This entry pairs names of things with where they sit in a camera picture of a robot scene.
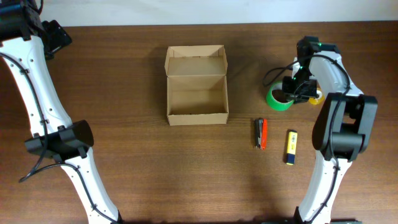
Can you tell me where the small yellow tape roll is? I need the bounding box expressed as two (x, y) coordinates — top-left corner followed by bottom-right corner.
(308, 88), (325, 105)

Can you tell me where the green tape roll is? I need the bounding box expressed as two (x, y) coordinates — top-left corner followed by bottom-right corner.
(266, 81), (294, 111)

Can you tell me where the yellow highlighter marker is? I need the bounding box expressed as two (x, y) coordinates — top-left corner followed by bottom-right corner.
(286, 130), (298, 166)

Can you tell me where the brown cardboard box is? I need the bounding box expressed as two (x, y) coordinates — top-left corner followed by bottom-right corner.
(164, 45), (229, 126)

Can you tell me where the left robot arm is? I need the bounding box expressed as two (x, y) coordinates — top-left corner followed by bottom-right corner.
(1, 1), (123, 223)

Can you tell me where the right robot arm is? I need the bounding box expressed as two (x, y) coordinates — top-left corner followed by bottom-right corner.
(282, 36), (378, 223)

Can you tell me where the black and orange stapler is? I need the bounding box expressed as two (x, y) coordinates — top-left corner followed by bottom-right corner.
(254, 118), (268, 150)

